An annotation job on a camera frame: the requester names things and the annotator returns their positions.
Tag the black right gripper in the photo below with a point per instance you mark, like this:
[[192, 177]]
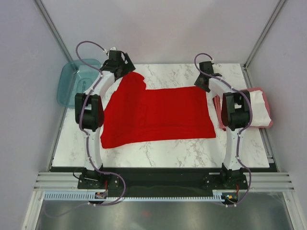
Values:
[[198, 83]]

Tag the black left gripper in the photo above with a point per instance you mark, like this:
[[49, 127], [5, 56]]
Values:
[[128, 68]]

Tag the red t shirt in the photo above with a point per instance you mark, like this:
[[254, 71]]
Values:
[[137, 114]]

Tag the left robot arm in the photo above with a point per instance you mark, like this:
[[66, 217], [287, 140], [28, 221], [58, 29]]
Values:
[[89, 113]]

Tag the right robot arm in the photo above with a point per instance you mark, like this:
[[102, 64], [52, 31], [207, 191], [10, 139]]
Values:
[[236, 112]]

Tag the pink folded t shirt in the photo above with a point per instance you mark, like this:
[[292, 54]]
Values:
[[218, 107]]

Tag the teal transparent plastic bin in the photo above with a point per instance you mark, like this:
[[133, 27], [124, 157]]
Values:
[[76, 77]]

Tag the white folded t shirt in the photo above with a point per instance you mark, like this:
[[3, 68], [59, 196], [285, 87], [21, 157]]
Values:
[[260, 108]]

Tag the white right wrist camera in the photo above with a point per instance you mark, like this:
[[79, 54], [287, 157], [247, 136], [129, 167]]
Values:
[[216, 67]]

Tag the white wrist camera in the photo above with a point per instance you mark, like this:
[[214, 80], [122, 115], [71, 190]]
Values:
[[106, 51], [216, 67]]

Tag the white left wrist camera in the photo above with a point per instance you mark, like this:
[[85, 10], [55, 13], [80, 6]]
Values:
[[106, 51]]

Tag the right aluminium corner post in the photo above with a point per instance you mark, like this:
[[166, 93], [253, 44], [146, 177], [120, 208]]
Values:
[[265, 31]]

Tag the aluminium corner post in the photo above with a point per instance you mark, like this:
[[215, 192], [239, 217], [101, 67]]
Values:
[[265, 31], [48, 20]]

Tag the left aluminium corner post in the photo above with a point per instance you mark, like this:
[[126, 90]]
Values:
[[48, 20]]

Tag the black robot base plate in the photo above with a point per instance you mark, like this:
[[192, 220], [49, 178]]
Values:
[[162, 181]]

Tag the white slotted cable duct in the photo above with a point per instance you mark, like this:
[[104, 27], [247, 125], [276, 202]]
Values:
[[96, 196]]

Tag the aluminium frame rail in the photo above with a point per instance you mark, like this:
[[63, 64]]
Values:
[[260, 182]]

